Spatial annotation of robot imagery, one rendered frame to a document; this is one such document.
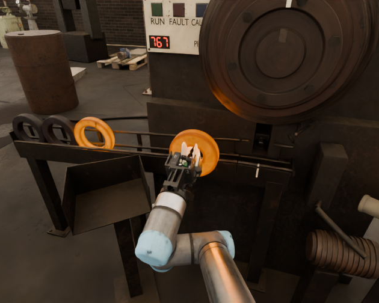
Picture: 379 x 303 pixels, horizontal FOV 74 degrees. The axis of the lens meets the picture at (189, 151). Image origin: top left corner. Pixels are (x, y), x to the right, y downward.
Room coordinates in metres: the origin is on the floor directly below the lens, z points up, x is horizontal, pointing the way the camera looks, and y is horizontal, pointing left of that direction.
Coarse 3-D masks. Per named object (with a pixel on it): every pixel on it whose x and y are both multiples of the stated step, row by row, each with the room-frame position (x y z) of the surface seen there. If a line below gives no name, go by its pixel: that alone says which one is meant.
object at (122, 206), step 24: (72, 168) 0.74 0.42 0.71; (96, 168) 0.76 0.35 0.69; (120, 168) 0.79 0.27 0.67; (72, 192) 0.69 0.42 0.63; (96, 192) 0.74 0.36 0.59; (120, 192) 0.73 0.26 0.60; (144, 192) 0.72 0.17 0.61; (72, 216) 0.60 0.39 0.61; (96, 216) 0.61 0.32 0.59; (120, 216) 0.61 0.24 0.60; (120, 240) 0.65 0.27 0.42; (120, 288) 0.70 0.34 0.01; (144, 288) 0.70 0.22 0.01
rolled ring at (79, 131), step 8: (80, 120) 0.99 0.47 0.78; (88, 120) 0.97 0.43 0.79; (96, 120) 0.98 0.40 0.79; (80, 128) 0.99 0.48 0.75; (96, 128) 0.97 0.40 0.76; (104, 128) 0.96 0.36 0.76; (80, 136) 0.99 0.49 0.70; (104, 136) 0.96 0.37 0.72; (112, 136) 0.97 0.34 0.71; (80, 144) 0.99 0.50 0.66; (88, 144) 1.00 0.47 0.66; (112, 144) 0.96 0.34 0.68
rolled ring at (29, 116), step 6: (24, 114) 1.09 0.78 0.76; (30, 114) 1.10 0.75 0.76; (18, 120) 1.09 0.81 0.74; (24, 120) 1.08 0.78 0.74; (30, 120) 1.07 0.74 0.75; (36, 120) 1.08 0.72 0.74; (18, 126) 1.10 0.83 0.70; (36, 126) 1.06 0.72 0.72; (18, 132) 1.10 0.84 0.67; (24, 132) 1.12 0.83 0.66; (42, 132) 1.06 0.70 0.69; (24, 138) 1.10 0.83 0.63; (30, 138) 1.12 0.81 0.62; (42, 138) 1.06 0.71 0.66; (36, 144) 1.07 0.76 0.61
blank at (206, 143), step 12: (180, 132) 0.68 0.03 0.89; (192, 132) 0.65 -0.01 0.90; (204, 132) 0.66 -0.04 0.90; (180, 144) 0.65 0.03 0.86; (192, 144) 0.64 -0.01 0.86; (204, 144) 0.63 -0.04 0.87; (216, 144) 0.65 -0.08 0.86; (204, 156) 0.63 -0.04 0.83; (216, 156) 0.62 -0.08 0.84; (204, 168) 0.63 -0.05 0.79
